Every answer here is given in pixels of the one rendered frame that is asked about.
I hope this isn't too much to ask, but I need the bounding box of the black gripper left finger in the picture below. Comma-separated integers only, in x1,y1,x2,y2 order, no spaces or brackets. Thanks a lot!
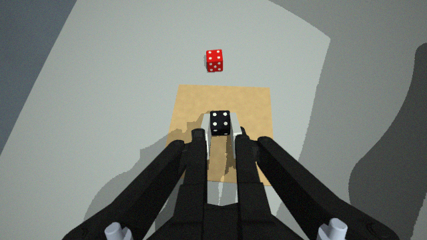
62,113,211,240

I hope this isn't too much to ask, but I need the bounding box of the tan mat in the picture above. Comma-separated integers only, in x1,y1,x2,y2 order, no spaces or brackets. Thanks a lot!
165,85,274,183

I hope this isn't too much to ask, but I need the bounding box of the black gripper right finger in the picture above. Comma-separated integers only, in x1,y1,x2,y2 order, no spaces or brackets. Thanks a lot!
230,113,400,240

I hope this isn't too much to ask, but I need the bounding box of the red die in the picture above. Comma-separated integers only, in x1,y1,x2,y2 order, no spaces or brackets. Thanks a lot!
206,49,223,72

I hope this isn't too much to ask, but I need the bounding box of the black die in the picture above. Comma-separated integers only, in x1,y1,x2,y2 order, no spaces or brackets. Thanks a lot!
210,111,231,136

